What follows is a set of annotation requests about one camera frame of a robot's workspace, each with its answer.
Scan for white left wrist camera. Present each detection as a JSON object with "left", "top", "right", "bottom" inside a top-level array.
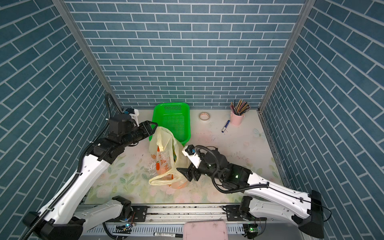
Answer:
[{"left": 124, "top": 108, "right": 140, "bottom": 126}]

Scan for aluminium corner post right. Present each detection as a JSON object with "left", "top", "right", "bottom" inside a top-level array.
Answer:
[{"left": 259, "top": 0, "right": 316, "bottom": 114}]

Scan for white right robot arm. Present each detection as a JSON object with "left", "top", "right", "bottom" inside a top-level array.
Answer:
[{"left": 178, "top": 145, "right": 327, "bottom": 239}]

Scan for green plastic basket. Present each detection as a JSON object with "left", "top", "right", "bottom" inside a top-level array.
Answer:
[{"left": 152, "top": 103, "right": 191, "bottom": 146}]

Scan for black marker pen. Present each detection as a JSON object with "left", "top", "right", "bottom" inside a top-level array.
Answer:
[{"left": 154, "top": 233, "right": 183, "bottom": 238}]

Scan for yellowish plastic bag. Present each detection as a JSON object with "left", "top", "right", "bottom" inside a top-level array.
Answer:
[{"left": 149, "top": 127, "right": 191, "bottom": 189}]

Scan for aluminium corner post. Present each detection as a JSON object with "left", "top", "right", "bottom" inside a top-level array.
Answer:
[
  {"left": 259, "top": 0, "right": 316, "bottom": 114},
  {"left": 52, "top": 0, "right": 123, "bottom": 113}
]

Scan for pink box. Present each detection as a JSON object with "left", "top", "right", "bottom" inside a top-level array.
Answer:
[{"left": 183, "top": 221, "right": 228, "bottom": 240}]

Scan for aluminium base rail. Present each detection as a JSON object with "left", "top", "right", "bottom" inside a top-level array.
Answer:
[{"left": 70, "top": 201, "right": 298, "bottom": 239}]

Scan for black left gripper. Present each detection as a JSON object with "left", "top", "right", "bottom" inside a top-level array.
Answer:
[{"left": 120, "top": 120, "right": 159, "bottom": 149}]

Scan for blue white marker pen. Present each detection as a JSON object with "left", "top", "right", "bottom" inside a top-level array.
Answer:
[{"left": 221, "top": 120, "right": 230, "bottom": 133}]

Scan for tape roll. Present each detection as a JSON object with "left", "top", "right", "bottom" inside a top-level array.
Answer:
[{"left": 199, "top": 112, "right": 210, "bottom": 121}]

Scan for coloured pencils bunch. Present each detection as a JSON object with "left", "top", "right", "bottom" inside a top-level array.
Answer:
[{"left": 230, "top": 100, "right": 251, "bottom": 116}]

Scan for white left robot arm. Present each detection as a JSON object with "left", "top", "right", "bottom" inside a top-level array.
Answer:
[{"left": 21, "top": 93, "right": 158, "bottom": 240}]

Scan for pink pencil cup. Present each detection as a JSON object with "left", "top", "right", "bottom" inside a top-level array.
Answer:
[{"left": 230, "top": 112, "right": 245, "bottom": 126}]

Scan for aluminium corner post left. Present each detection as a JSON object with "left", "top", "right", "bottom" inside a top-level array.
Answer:
[{"left": 52, "top": 0, "right": 123, "bottom": 113}]

